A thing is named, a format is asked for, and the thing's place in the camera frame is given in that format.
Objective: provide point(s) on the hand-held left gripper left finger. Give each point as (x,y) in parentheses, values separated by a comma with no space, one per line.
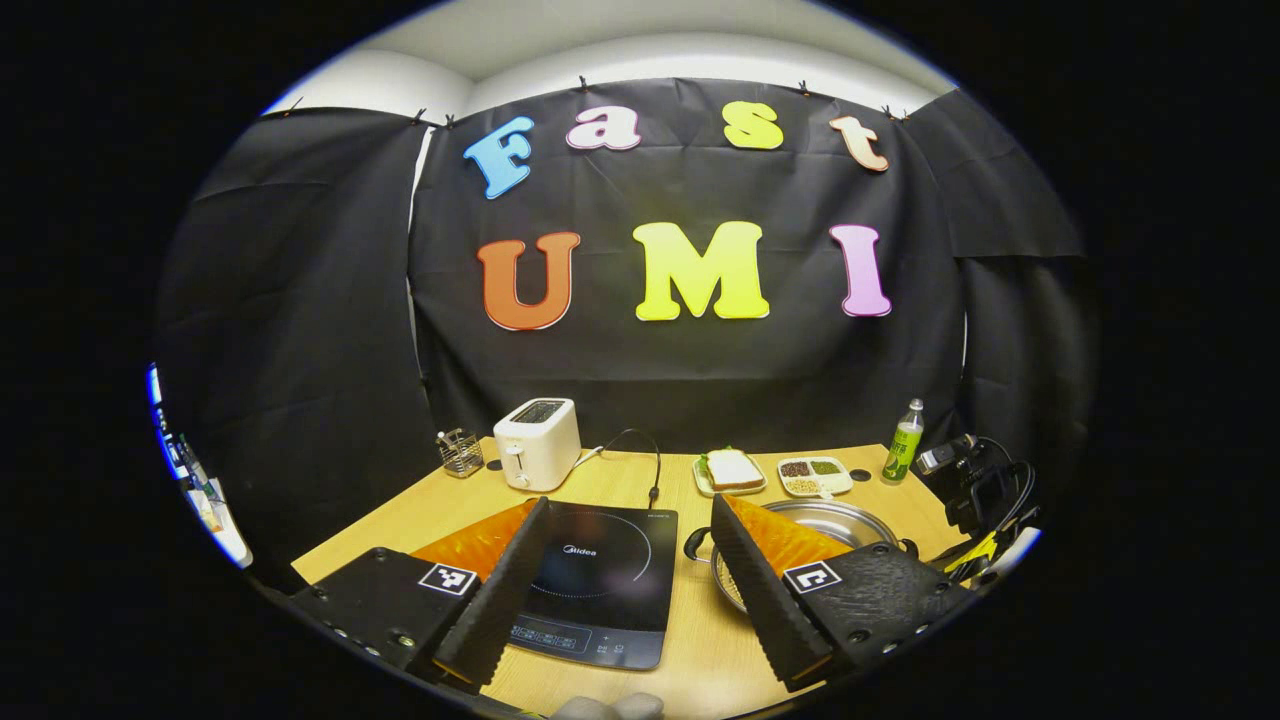
(500,600)

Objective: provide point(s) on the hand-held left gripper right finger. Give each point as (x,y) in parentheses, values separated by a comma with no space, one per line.
(760,600)

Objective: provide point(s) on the black induction cooktop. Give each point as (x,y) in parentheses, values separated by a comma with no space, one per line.
(610,580)

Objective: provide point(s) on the pile of soybeans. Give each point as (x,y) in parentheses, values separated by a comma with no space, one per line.
(733,590)

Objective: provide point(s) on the green drink bottle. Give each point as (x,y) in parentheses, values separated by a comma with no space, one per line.
(903,450)

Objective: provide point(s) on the small pale plate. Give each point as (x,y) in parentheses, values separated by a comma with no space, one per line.
(705,488)

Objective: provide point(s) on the white divided dish of beans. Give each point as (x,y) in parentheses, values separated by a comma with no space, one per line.
(815,478)

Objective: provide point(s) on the sandwich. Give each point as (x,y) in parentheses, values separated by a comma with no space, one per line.
(735,468)

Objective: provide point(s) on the white toaster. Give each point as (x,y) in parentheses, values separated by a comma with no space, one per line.
(540,445)

